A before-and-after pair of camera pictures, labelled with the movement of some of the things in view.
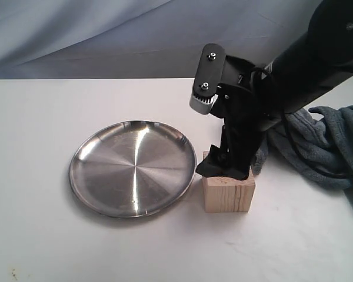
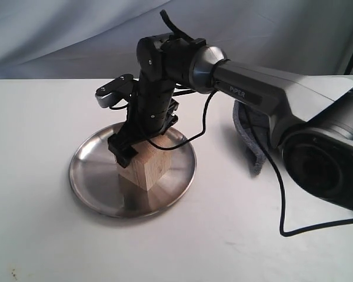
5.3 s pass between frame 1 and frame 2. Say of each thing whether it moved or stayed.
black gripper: moved
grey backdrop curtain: stayed
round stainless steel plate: stayed
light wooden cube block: moved
